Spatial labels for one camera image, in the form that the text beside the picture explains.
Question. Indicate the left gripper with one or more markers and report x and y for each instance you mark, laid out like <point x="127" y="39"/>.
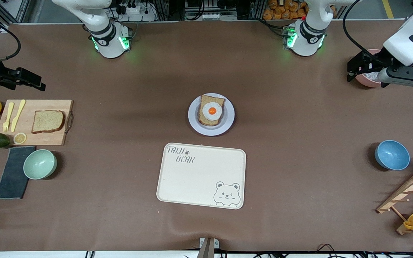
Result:
<point x="377" y="58"/>

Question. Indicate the brown bread slice sandwich lid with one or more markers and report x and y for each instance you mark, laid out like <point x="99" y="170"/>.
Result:
<point x="48" y="122"/>

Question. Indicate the round white plate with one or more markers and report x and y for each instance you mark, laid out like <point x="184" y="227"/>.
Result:
<point x="228" y="122"/>

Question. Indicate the brown bread slice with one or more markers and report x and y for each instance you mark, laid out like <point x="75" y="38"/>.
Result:
<point x="213" y="99"/>

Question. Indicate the fried egg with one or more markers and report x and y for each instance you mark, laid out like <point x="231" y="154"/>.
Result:
<point x="212" y="111"/>

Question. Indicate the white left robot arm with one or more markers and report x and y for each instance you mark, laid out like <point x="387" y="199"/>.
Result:
<point x="308" y="36"/>

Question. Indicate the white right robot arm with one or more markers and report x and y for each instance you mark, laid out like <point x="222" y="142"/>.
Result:
<point x="109" y="43"/>

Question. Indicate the clear ice cubes pile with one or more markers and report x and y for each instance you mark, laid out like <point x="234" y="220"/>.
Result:
<point x="373" y="76"/>

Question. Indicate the pink bowl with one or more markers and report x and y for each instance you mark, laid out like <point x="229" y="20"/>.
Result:
<point x="366" y="81"/>

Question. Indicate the pale yellow plastic knife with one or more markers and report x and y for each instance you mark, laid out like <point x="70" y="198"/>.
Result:
<point x="18" y="114"/>

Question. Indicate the pale yellow plastic fork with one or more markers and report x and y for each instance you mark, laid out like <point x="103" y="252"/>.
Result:
<point x="8" y="114"/>

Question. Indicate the lemon slice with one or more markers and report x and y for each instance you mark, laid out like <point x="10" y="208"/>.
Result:
<point x="20" y="138"/>

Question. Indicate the wooden cutting board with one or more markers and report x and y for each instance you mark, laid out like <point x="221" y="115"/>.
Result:
<point x="48" y="138"/>

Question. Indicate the mint green bowl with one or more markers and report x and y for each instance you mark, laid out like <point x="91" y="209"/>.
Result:
<point x="39" y="164"/>

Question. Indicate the orange snack bag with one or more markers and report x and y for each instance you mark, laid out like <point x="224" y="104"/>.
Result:
<point x="285" y="10"/>

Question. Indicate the blue bowl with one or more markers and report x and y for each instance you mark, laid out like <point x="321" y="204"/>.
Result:
<point x="392" y="154"/>

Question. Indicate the dark grey cloth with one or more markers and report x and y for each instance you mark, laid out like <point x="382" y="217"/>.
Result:
<point x="11" y="179"/>

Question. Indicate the white power strip with plugs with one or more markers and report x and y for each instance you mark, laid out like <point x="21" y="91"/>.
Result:
<point x="145" y="16"/>

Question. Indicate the wooden cup rack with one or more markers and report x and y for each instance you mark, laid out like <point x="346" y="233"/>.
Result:
<point x="407" y="190"/>

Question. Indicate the cream tray with bear print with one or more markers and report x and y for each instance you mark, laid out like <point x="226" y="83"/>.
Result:
<point x="199" y="179"/>

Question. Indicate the grey metal table bracket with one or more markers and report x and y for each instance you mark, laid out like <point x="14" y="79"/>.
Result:
<point x="208" y="247"/>

